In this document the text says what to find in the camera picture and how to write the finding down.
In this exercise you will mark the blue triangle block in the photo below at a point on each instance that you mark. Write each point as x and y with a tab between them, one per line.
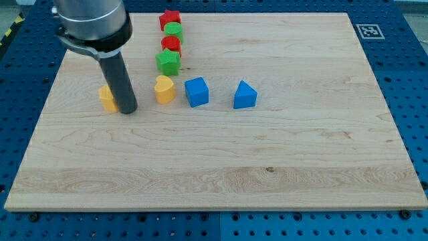
245	96

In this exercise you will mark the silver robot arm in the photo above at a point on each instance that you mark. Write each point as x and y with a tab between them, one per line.
91	19

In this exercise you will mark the blue cube block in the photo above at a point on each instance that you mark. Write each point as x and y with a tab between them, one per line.
197	92

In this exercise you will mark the yellow heart block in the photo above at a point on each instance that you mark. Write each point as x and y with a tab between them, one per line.
164	89

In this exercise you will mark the wooden board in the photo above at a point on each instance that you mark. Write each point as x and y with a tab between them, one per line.
320	137

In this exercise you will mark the green star block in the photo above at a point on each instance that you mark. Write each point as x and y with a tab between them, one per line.
168	62

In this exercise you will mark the red cylinder block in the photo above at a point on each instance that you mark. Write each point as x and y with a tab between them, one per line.
172	43

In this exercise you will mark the green cylinder block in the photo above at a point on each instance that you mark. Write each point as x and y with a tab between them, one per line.
174	29

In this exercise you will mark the yellow block behind rod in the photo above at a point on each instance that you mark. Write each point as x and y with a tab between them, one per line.
107	99

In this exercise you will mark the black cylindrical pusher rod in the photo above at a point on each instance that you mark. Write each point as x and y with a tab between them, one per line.
117	78

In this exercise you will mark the red star block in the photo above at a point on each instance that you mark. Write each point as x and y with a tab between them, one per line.
169	16

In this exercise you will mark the white fiducial marker tag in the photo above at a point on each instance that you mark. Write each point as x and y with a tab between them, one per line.
369	31

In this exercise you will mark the black bolt left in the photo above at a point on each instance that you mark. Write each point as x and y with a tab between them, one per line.
33	217

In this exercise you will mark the black bolt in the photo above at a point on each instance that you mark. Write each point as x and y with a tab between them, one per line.
33	217
405	214

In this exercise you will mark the black bolt right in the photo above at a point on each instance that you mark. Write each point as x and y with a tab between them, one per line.
405	214

